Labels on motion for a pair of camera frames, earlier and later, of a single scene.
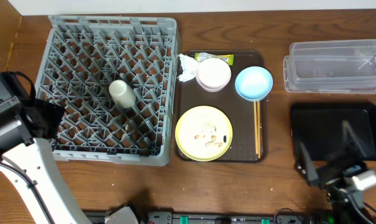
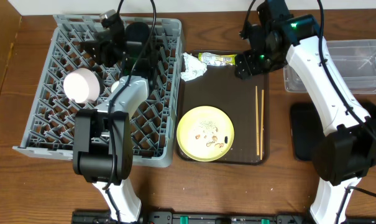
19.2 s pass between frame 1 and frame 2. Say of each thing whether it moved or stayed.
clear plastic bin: stayed
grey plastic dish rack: stayed
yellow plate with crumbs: stayed
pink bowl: moved
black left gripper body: moved
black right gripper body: moved
